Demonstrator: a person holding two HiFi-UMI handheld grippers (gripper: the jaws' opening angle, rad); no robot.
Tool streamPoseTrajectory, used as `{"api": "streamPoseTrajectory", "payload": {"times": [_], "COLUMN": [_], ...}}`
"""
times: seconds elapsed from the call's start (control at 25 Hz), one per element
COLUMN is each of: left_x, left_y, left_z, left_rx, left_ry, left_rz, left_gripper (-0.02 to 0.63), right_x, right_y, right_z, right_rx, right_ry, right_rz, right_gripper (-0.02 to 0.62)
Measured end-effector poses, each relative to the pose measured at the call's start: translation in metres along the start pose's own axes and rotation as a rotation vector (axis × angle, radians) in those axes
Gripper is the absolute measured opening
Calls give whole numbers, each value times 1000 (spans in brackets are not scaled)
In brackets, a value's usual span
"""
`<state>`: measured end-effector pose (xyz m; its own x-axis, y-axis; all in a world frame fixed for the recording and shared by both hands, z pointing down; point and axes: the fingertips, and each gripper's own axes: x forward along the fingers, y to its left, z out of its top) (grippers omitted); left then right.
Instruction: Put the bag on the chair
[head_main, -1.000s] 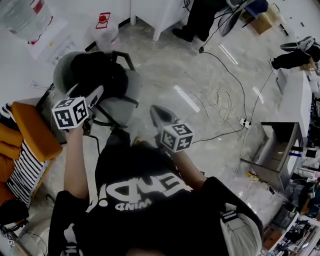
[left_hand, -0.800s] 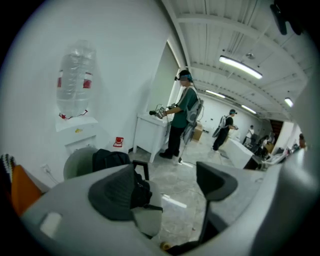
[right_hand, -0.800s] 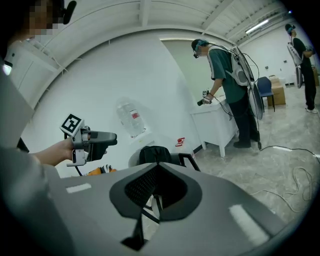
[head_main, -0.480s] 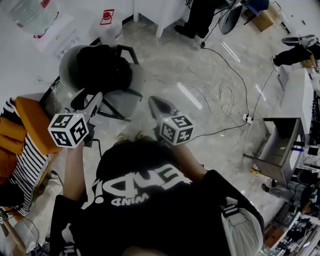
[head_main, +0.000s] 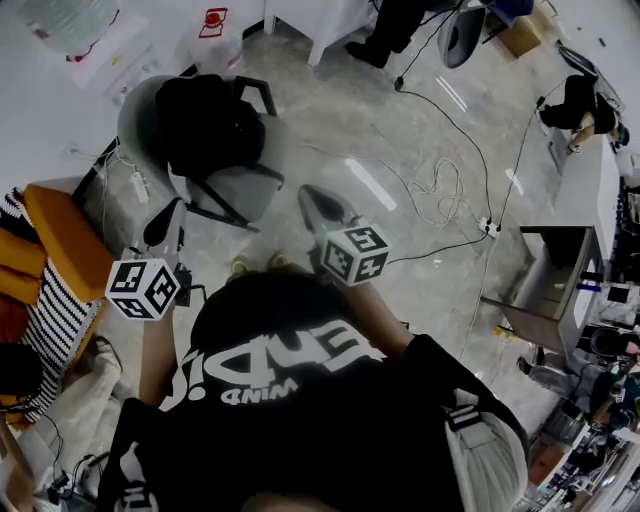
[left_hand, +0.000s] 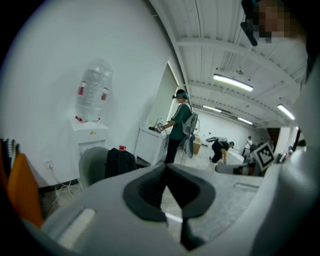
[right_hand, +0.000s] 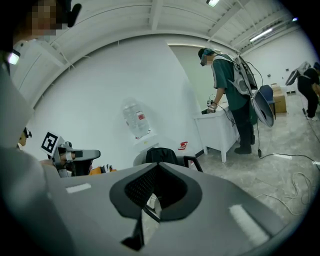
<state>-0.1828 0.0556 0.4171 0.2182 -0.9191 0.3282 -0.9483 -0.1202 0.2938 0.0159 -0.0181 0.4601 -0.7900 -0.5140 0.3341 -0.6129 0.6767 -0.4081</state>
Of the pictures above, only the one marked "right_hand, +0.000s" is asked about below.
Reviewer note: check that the orange sofa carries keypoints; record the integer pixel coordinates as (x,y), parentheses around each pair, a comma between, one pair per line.
(96,171)

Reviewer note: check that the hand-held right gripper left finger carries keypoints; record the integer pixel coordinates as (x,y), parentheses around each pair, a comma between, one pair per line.
(95,212)

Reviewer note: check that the white desk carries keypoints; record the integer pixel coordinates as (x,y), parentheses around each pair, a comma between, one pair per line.
(215,130)

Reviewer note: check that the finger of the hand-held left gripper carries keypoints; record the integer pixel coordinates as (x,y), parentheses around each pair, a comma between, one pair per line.
(87,154)

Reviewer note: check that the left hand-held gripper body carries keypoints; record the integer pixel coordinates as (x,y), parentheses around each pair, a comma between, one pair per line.
(51,145)

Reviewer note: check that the black head-worn camera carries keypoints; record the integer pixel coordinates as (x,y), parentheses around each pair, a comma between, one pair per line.
(74,15)

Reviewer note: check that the person's head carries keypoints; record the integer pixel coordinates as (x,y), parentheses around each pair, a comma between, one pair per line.
(42,17)

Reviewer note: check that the blue chair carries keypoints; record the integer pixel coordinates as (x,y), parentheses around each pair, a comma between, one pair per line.
(267,95)

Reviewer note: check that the person's left hand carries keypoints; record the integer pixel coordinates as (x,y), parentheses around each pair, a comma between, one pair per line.
(68,157)

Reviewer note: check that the black backpack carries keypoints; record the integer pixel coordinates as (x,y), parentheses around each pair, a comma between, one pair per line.
(161,155)

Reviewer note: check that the cardboard box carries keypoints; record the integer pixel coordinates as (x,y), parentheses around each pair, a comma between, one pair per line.
(279,100)

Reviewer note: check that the grey chair with black legs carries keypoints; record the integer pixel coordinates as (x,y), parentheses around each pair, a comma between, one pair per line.
(140,158)

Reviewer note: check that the ceiling light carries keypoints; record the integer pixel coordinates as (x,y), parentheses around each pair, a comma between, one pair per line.
(261,34)
(13,58)
(213,2)

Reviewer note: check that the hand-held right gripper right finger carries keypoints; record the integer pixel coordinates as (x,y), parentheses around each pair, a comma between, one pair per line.
(212,225)

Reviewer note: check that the black white striped blanket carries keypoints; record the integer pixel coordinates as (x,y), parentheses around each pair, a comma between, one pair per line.
(106,168)

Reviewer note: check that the person's left forearm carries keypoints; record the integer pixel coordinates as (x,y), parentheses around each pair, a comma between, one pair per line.
(46,163)

